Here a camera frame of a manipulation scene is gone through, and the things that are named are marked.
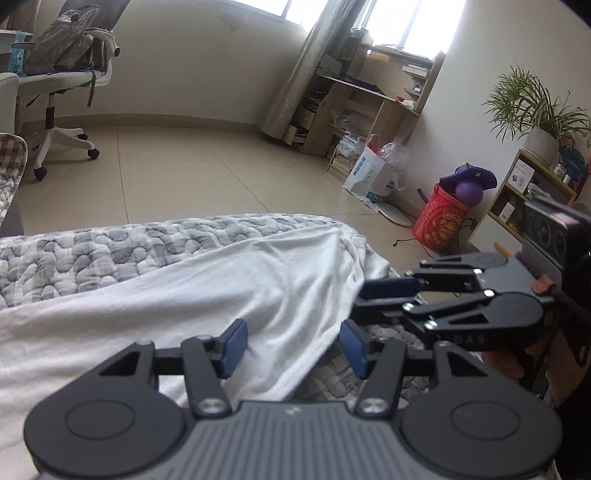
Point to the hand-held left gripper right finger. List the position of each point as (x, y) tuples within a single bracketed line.
[(354, 348)]

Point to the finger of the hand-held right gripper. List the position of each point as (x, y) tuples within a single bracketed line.
[(378, 309), (388, 288)]

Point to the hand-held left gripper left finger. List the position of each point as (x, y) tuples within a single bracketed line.
[(234, 344)]

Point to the white pants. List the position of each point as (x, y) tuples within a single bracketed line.
[(184, 300)]

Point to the person's right hand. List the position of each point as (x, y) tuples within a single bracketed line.
[(503, 367)]

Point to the white bathroom scale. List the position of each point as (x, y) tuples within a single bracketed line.
[(392, 212)]

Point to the red bucket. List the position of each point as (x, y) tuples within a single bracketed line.
[(438, 221)]

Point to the low wooden bookcase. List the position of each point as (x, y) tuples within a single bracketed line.
[(503, 217)]

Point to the purple ball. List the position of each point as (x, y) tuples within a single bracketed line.
[(468, 194)]

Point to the purple plush toy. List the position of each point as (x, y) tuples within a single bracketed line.
[(471, 175)]

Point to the grey checked quilted blanket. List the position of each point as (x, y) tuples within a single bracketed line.
[(92, 249)]

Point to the green potted plant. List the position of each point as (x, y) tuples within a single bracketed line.
[(542, 143)]

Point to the wooden shelf desk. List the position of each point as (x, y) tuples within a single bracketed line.
[(369, 106)]

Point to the grey curtain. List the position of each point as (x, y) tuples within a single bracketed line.
[(304, 83)]

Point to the narrow glass window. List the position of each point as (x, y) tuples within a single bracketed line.
[(411, 23)]

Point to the white office chair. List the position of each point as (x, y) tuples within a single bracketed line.
[(60, 83)]

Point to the camouflage backpack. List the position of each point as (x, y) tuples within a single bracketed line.
[(60, 41)]

